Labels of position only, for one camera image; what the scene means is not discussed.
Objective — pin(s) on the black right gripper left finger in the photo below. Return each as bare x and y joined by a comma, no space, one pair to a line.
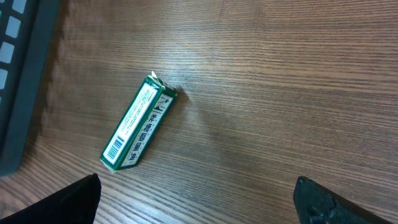
76,203

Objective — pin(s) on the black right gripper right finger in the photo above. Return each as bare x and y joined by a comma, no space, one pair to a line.
315,204

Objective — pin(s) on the green white gum box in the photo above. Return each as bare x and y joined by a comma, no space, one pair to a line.
138,125

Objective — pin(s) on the dark grey mesh basket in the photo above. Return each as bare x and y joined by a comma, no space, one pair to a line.
26,33

